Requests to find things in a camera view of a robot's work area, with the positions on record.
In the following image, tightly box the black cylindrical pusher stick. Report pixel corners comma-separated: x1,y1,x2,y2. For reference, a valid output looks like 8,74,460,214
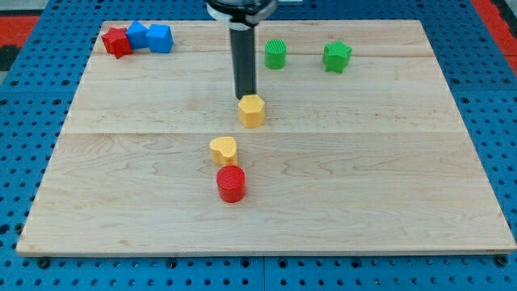
229,27,257,99

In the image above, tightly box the green cylinder block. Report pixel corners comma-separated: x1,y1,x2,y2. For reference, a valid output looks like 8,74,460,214
264,39,287,70

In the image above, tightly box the yellow hexagon block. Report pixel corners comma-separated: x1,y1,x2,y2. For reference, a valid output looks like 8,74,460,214
238,95,265,128

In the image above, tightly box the blue cube block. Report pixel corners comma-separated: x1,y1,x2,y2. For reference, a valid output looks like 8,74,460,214
145,24,174,53

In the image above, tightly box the green star block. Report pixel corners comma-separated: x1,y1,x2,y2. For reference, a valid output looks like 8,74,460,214
322,40,353,74

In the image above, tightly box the blue pentagon block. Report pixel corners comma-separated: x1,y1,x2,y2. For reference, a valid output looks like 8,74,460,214
125,21,149,50

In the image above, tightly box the yellow heart block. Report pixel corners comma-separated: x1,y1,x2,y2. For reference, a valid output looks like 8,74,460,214
209,137,238,167

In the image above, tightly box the red star block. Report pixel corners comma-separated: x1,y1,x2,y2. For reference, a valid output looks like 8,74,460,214
101,27,132,59

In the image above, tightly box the red cylinder block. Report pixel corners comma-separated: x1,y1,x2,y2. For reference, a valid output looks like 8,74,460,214
216,165,246,203

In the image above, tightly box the wooden board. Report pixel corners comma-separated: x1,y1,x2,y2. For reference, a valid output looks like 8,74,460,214
16,20,516,257

